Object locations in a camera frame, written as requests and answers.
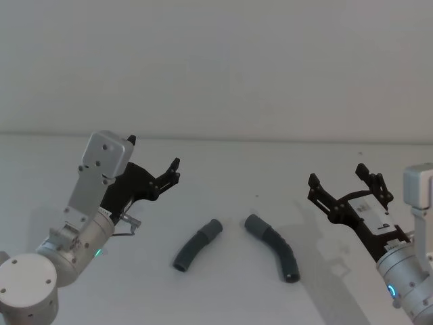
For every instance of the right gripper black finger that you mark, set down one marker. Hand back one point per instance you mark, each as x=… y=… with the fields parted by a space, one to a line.
x=323 y=196
x=377 y=186

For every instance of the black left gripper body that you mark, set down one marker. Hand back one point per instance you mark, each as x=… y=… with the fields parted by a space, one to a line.
x=130 y=186

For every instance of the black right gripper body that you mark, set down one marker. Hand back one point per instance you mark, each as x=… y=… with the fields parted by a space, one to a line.
x=358 y=220

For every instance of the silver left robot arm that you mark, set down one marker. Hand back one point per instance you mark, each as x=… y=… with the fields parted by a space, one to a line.
x=84 y=237

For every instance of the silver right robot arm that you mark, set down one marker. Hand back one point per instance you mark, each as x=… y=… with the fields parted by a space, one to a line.
x=406 y=271

